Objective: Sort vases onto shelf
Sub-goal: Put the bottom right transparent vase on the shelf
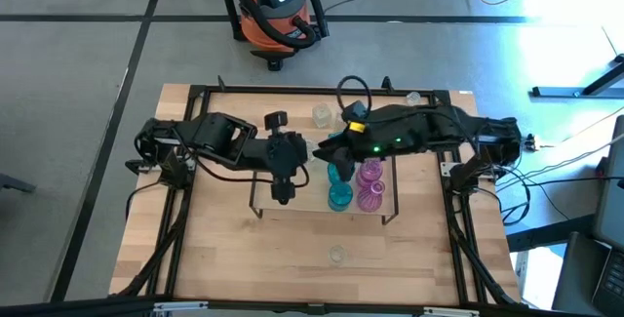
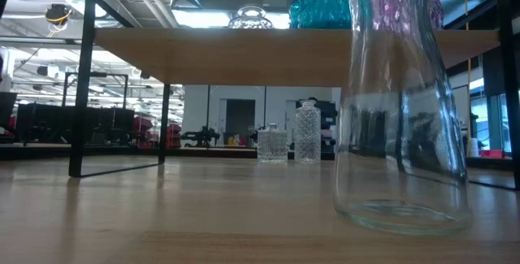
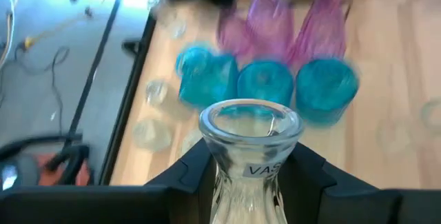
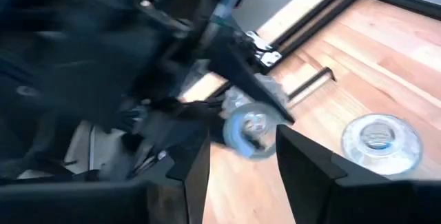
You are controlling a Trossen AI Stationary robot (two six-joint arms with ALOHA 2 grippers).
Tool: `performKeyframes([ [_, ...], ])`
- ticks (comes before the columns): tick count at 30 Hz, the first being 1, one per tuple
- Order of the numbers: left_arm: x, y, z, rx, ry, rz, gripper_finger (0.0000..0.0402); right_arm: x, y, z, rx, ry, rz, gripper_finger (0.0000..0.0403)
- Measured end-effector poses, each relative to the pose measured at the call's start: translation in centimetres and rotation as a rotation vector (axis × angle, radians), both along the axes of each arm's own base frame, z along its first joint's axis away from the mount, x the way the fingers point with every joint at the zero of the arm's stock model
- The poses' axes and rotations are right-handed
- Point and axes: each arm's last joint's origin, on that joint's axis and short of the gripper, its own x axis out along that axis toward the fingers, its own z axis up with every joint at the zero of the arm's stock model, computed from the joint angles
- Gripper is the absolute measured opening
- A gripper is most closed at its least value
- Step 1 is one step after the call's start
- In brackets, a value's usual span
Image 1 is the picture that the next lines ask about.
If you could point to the large clear glass vase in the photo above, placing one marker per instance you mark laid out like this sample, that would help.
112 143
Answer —
337 254

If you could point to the teal round glass vase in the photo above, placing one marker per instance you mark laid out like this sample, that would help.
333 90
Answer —
333 174

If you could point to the metal bracket plate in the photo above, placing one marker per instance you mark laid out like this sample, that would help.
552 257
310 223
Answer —
316 308

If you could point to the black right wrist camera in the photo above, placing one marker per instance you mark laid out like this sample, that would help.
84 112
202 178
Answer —
356 111

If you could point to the clear ribbed glass bottle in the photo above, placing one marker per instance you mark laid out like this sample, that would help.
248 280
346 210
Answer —
413 98

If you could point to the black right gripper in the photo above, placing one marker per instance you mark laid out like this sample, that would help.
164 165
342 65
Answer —
365 141

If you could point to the pink ribbed glass vase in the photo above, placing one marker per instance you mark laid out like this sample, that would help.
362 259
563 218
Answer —
368 174

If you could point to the silver arm base bracket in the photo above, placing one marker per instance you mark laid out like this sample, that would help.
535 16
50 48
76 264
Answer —
448 168

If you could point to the tall pink glass vase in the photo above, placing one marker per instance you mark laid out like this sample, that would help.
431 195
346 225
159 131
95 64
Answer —
369 200

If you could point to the teal plastic cup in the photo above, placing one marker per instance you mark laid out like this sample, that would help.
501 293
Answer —
339 197

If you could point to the clear round glass vase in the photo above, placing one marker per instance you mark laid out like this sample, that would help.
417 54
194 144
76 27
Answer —
310 151

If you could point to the clear square glass vase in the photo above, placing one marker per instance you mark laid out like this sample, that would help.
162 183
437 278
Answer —
323 116

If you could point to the wooden shelf with black legs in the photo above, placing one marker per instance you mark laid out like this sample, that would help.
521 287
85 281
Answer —
297 200

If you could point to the teal square glass vase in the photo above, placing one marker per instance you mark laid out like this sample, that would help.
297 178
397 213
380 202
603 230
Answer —
334 136

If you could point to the black chair base leg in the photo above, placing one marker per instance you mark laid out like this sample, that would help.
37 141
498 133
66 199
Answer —
14 183

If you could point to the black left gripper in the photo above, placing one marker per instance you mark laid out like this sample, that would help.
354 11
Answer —
285 156

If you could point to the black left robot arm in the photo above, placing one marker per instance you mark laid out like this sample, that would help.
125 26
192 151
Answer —
214 134

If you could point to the orange black shop vacuum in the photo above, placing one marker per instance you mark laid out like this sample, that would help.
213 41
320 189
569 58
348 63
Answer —
273 14

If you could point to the grey laptop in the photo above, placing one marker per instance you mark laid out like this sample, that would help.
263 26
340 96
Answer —
609 185

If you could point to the clear crosshatched glass bottle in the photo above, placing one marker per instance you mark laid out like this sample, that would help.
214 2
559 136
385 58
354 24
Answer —
339 122

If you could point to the black table frame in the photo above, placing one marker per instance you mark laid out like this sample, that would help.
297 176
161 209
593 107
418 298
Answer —
292 91

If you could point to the black stand pole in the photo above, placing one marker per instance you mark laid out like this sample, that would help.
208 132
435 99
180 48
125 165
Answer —
229 5

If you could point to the aluminium extrusion rail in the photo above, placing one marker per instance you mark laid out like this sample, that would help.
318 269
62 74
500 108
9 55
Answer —
180 306
451 312

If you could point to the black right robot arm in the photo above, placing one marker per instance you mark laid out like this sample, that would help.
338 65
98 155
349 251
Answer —
439 131

